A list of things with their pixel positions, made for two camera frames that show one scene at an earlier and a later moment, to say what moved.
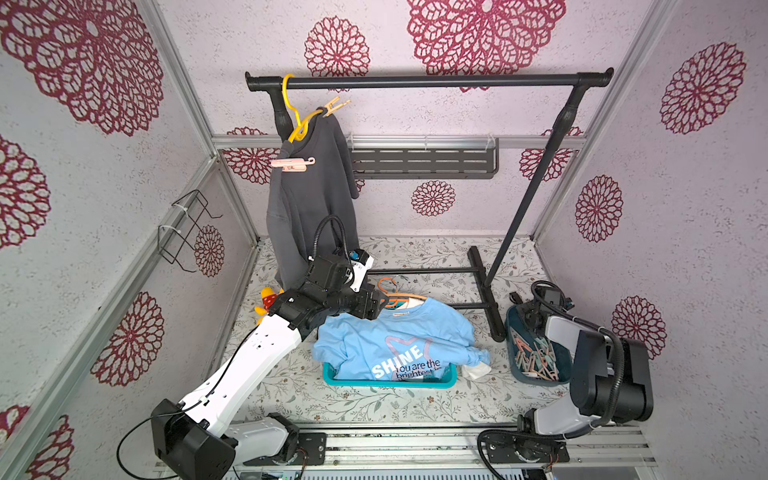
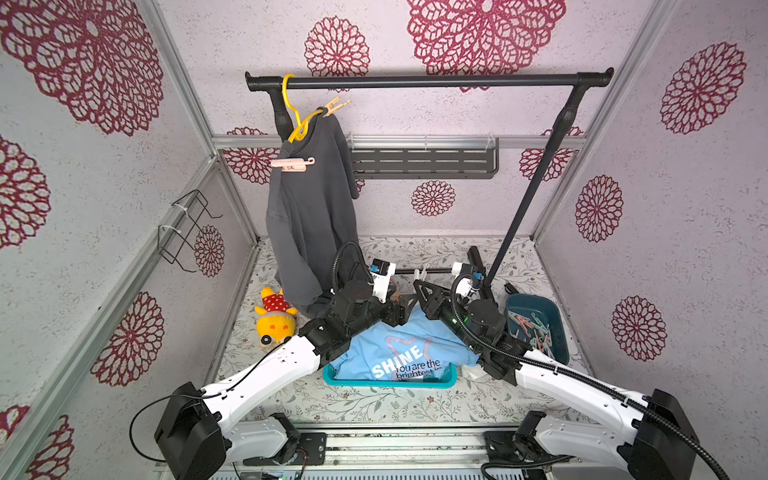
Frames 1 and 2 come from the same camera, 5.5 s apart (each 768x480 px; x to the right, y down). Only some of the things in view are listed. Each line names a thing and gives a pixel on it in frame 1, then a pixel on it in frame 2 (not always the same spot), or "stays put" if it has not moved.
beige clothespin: (329, 108) stays put
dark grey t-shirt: (312, 212) stays put
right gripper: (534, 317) → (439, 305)
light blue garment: (422, 339) stays put
